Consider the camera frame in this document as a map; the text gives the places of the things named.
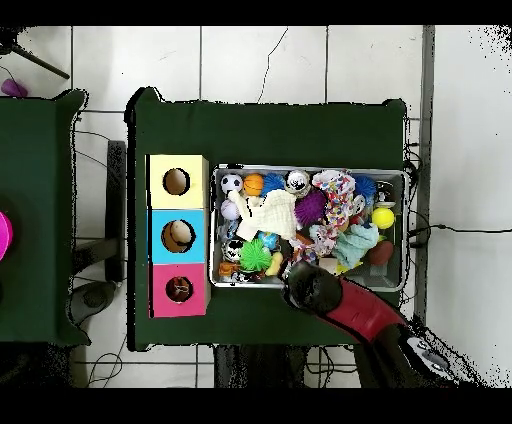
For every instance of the green fuzzy toy with eyes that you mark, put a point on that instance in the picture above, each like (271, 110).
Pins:
(254, 256)

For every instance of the yellow plush toy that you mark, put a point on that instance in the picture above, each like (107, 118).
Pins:
(274, 263)

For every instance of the purple spiky ball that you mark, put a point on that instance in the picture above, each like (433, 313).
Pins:
(310, 206)

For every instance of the colourful patterned cloth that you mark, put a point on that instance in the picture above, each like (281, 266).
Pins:
(338, 204)

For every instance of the plain wooden cube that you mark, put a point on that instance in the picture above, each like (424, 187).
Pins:
(329, 262)

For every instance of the light teal knitted cloth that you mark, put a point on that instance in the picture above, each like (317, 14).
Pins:
(356, 244)

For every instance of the orange striped tiger toy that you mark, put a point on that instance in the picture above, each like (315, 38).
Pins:
(178, 289)

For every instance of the dark red ball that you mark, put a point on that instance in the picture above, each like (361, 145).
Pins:
(381, 253)

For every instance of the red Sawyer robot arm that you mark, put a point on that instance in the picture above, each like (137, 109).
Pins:
(360, 312)

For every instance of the clear mesh bin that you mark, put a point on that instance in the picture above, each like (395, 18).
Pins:
(214, 240)

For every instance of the wooden box with three holes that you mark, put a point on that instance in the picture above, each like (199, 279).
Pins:
(156, 240)

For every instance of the cream knitted cloth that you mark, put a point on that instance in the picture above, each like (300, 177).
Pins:
(268, 214)

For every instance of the small orange basketball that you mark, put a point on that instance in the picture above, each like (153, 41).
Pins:
(254, 185)

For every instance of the small soccer ball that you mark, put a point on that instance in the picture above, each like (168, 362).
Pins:
(231, 182)

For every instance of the blue spiky ball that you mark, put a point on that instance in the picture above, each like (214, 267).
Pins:
(366, 186)

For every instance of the yellow ball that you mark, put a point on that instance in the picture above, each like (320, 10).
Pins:
(383, 218)

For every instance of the green cloth side table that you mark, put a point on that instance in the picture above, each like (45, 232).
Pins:
(40, 160)

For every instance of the pink round container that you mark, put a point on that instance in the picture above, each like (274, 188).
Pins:
(4, 236)

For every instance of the black tripod leg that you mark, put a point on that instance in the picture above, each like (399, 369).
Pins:
(40, 62)

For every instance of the purple plastic cup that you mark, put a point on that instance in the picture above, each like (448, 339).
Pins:
(12, 87)

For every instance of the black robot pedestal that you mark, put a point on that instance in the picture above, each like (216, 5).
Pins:
(264, 368)

